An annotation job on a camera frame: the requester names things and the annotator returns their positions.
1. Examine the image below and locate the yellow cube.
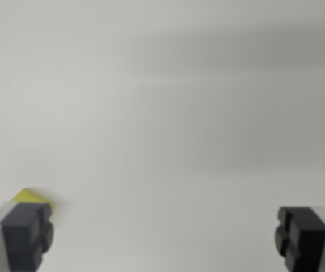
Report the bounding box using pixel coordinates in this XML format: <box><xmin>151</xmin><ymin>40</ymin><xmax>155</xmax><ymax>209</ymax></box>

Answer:
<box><xmin>11</xmin><ymin>187</ymin><xmax>57</xmax><ymax>216</ymax></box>

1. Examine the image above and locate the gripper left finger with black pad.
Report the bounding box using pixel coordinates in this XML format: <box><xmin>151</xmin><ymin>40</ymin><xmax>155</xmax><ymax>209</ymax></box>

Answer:
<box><xmin>0</xmin><ymin>199</ymin><xmax>54</xmax><ymax>272</ymax></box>

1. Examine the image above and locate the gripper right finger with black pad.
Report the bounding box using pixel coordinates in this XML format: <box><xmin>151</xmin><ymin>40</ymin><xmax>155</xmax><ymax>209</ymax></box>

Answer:
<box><xmin>275</xmin><ymin>206</ymin><xmax>325</xmax><ymax>272</ymax></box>

